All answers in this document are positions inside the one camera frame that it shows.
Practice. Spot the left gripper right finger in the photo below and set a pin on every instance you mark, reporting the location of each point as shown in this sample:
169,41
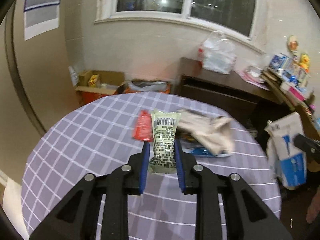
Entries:
246,214

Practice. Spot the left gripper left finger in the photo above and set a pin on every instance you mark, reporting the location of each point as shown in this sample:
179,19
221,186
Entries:
76,215

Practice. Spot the blue white paper box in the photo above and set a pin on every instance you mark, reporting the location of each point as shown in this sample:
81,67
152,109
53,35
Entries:
287,162

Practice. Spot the red snack packet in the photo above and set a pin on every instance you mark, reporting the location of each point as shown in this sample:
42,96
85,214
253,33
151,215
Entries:
143,127

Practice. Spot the green white snack packet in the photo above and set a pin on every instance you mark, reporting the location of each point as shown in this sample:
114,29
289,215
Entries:
164,125

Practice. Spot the person's right hand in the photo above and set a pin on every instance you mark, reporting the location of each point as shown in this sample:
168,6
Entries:
314,208

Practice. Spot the wooden desk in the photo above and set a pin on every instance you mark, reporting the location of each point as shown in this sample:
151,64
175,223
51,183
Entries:
293,103

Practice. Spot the pink box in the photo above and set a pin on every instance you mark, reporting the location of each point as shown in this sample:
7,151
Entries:
297,94

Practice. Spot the dark wood drawer cabinet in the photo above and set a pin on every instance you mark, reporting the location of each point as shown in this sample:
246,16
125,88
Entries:
243,101

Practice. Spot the row of books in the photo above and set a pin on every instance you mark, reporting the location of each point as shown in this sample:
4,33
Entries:
288,69

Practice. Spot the purple checked tablecloth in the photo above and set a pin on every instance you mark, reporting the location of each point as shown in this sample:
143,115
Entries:
97,138

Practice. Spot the yellow duck plush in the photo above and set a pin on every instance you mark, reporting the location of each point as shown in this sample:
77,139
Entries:
304,62

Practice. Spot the beige crumpled cloth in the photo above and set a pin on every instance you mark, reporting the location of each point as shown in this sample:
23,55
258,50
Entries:
213,133

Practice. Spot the pink paper sheet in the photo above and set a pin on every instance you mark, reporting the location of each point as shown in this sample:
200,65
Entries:
252,75

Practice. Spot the white plastic bag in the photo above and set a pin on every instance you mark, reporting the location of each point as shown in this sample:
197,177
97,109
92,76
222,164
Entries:
217,53

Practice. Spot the gold refrigerator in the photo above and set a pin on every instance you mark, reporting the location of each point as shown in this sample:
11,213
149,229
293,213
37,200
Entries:
36,88

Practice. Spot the open cardboard box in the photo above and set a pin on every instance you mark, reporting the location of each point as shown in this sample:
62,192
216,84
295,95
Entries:
96,84

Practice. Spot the orange cardboard box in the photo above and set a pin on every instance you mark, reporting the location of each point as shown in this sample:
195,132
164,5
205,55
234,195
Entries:
138,85

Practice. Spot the papers on refrigerator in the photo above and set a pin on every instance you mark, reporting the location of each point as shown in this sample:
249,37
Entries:
40,16

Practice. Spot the wall sticker decoration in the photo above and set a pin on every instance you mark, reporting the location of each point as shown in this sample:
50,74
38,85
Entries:
292,43

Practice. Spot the window with white frame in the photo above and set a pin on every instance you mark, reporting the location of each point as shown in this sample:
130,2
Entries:
240,20

